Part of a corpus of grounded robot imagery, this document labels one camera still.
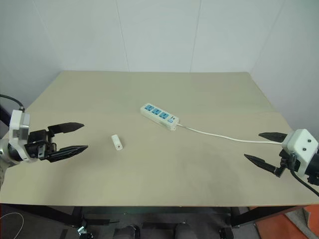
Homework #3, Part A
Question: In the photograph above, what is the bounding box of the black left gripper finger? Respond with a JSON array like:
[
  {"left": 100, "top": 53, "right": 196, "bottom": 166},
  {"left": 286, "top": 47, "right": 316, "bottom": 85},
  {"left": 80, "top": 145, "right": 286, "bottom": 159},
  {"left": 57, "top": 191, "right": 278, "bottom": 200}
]
[
  {"left": 47, "top": 122, "right": 84, "bottom": 134},
  {"left": 47, "top": 145, "right": 89, "bottom": 163}
]

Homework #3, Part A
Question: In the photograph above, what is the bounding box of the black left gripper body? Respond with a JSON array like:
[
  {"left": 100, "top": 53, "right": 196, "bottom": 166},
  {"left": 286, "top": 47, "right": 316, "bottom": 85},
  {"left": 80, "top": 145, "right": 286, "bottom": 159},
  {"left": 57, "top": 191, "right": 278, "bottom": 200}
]
[{"left": 24, "top": 129, "right": 57, "bottom": 163}]

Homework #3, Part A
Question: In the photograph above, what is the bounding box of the white power cable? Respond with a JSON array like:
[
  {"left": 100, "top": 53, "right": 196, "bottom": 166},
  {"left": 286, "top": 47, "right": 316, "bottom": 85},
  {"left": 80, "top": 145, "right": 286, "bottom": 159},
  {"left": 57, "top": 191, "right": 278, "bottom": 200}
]
[{"left": 176, "top": 123, "right": 284, "bottom": 145}]

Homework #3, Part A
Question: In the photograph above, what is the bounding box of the white power strip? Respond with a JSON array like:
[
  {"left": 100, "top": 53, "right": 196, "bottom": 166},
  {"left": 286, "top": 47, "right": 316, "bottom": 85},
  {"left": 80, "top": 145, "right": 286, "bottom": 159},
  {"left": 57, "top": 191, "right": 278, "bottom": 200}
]
[{"left": 140, "top": 103, "right": 179, "bottom": 131}]

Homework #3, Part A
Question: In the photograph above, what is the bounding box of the thin white floor cable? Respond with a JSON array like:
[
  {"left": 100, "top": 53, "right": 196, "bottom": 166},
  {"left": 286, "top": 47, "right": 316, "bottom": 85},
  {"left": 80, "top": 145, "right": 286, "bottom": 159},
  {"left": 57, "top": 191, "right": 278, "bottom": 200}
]
[{"left": 0, "top": 212, "right": 25, "bottom": 232}]

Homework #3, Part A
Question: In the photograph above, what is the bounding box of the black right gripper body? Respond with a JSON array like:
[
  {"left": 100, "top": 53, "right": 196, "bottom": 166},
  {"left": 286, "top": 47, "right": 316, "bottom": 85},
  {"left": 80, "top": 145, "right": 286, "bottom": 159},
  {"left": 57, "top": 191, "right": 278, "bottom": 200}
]
[{"left": 274, "top": 148, "right": 300, "bottom": 178}]

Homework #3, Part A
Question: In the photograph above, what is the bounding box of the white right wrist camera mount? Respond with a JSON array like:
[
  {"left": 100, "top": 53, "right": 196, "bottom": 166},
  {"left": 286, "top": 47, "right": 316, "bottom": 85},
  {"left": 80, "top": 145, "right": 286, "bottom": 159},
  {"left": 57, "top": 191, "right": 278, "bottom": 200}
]
[{"left": 281, "top": 128, "right": 319, "bottom": 179}]

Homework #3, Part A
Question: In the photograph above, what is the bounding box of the white plug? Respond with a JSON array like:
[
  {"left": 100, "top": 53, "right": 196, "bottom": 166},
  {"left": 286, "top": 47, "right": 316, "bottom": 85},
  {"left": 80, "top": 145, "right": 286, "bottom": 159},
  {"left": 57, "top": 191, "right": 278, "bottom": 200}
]
[{"left": 111, "top": 134, "right": 124, "bottom": 151}]

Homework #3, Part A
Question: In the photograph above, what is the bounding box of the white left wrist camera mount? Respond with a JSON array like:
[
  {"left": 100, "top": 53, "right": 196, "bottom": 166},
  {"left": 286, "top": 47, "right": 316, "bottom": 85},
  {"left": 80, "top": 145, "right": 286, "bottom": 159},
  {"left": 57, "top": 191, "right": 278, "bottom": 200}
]
[{"left": 8, "top": 109, "right": 32, "bottom": 164}]

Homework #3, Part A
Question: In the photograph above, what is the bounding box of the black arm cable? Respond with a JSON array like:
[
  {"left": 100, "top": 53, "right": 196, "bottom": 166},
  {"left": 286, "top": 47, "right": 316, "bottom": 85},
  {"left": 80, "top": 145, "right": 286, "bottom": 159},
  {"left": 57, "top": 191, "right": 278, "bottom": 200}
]
[
  {"left": 291, "top": 170, "right": 319, "bottom": 198},
  {"left": 0, "top": 94, "right": 25, "bottom": 112}
]

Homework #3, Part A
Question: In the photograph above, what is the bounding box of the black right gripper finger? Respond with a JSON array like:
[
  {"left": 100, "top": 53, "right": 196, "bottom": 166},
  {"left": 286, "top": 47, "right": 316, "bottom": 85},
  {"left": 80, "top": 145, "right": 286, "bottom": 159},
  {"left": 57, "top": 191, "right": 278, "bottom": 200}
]
[
  {"left": 244, "top": 154, "right": 282, "bottom": 175},
  {"left": 258, "top": 132, "right": 290, "bottom": 145}
]

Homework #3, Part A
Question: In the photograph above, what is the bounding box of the black table frame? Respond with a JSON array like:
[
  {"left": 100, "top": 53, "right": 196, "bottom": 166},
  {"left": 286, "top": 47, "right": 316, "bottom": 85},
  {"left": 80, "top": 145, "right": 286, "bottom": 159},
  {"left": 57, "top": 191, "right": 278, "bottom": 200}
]
[{"left": 0, "top": 203, "right": 310, "bottom": 229}]

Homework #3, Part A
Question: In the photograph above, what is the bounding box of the dark rounded shape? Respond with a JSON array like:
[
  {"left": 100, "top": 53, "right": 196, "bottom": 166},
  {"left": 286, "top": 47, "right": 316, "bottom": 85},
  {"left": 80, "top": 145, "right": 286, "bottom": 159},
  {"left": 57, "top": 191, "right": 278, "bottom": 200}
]
[{"left": 114, "top": 225, "right": 141, "bottom": 239}]

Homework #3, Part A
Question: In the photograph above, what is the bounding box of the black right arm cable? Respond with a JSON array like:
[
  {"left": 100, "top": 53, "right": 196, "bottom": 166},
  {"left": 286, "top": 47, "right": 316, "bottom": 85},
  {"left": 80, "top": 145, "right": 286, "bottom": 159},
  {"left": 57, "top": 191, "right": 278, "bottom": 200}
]
[{"left": 291, "top": 170, "right": 319, "bottom": 198}]

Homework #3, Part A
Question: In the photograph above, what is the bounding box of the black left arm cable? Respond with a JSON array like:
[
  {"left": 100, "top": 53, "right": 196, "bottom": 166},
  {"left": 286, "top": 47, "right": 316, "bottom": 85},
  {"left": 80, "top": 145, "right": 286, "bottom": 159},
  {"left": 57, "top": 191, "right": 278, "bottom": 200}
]
[{"left": 0, "top": 94, "right": 25, "bottom": 112}]

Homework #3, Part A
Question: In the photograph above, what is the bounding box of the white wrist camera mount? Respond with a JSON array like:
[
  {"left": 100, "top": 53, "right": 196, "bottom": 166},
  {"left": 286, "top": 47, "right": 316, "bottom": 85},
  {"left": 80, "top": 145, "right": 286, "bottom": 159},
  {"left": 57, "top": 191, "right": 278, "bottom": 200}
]
[
  {"left": 8, "top": 109, "right": 32, "bottom": 164},
  {"left": 281, "top": 128, "right": 319, "bottom": 179}
]

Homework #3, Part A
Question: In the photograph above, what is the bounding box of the orange floor mat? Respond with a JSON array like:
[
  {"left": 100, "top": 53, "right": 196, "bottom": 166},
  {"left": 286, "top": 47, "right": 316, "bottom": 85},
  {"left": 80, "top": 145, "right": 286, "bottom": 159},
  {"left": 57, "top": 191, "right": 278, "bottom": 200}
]
[{"left": 253, "top": 203, "right": 319, "bottom": 239}]

